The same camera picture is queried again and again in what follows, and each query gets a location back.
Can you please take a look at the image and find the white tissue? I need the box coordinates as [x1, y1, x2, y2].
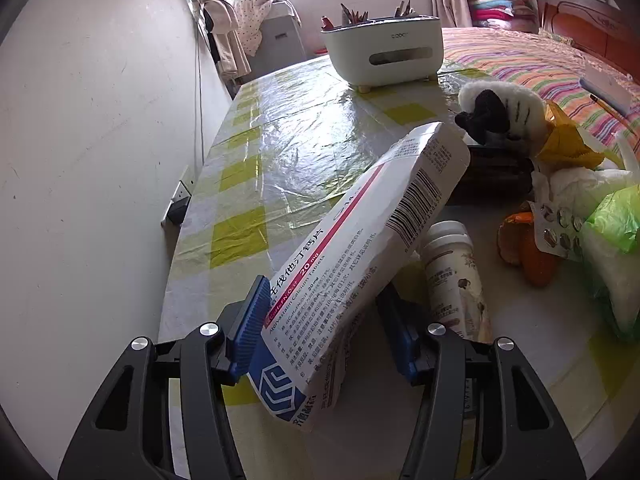
[531, 167, 640, 221]

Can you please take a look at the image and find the yellow snack wrapper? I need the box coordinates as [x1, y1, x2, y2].
[537, 100, 621, 171]

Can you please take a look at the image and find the bunch of pencils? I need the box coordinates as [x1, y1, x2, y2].
[322, 2, 416, 28]

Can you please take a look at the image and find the white wall socket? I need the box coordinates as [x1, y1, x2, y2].
[172, 167, 194, 199]

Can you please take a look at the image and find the white medicine box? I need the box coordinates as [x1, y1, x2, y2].
[248, 121, 472, 433]

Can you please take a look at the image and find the dark brown container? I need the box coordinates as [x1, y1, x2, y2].
[447, 144, 533, 206]

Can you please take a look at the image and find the light blue open case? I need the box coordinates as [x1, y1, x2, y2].
[580, 62, 640, 116]

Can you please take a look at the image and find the wooden headboard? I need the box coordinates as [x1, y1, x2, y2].
[536, 0, 640, 83]

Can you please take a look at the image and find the striped bedspread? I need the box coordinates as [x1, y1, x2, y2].
[440, 26, 640, 156]

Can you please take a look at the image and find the grey standing air conditioner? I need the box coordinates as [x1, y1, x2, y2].
[247, 2, 306, 81]

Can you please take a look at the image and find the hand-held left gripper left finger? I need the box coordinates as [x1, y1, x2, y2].
[57, 275, 273, 480]

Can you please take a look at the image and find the white and black plush toy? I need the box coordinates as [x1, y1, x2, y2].
[454, 81, 553, 156]

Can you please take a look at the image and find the beige garment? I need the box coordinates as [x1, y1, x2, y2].
[202, 0, 253, 81]

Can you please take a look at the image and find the yellow checked tablecloth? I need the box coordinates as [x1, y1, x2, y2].
[157, 55, 640, 480]

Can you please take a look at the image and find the white plastic bag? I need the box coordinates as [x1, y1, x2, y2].
[617, 132, 640, 171]

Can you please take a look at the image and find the white pill bottle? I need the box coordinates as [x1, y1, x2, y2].
[419, 220, 493, 345]

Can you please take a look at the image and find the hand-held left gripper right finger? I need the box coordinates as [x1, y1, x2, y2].
[376, 282, 587, 480]

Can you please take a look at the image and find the yellow pencil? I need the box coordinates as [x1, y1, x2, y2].
[589, 94, 636, 133]

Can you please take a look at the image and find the silver blister pack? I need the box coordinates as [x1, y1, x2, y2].
[529, 200, 588, 261]

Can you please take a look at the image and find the white dotted cloth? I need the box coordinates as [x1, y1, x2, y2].
[227, 0, 293, 58]

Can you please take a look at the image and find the white desk organizer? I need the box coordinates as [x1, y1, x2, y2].
[320, 14, 443, 93]

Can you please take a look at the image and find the black plug adapter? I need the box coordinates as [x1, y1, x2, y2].
[166, 197, 191, 225]

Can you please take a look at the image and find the orange peel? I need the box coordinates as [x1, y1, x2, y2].
[496, 211, 561, 288]

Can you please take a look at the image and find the green plastic bag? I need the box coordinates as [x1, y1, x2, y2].
[580, 185, 640, 343]

